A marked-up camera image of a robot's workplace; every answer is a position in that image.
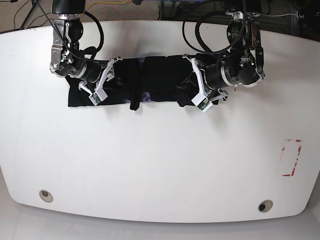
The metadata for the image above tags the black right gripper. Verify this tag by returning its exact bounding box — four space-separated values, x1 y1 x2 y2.
81 61 123 87

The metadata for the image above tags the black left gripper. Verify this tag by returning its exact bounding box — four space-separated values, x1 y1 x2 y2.
176 59 225 94

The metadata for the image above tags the black t-shirt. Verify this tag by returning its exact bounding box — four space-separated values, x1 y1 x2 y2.
64 55 221 112

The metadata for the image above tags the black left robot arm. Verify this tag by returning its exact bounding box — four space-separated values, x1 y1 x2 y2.
194 10 265 93

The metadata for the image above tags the red tape rectangle marking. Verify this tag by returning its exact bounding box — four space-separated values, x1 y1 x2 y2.
279 139 302 177

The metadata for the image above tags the left table grommet hole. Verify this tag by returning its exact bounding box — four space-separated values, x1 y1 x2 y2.
39 190 53 203

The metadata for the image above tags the table grommet hole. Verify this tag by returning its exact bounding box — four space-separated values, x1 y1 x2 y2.
258 199 273 213
39 190 53 203

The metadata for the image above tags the right table grommet hole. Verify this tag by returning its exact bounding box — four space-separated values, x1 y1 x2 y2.
258 199 273 213

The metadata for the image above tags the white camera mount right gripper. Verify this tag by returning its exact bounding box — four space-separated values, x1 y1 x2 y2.
78 56 122 106

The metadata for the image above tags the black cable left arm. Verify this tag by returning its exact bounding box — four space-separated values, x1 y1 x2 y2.
181 0 241 55

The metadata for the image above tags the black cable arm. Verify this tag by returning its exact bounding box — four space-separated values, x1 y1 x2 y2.
181 0 241 55
79 11 105 62

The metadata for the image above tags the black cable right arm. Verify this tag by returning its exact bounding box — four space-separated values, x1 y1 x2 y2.
79 11 105 62

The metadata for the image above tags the yellow cable on floor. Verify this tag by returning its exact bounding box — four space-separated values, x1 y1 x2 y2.
84 0 128 11

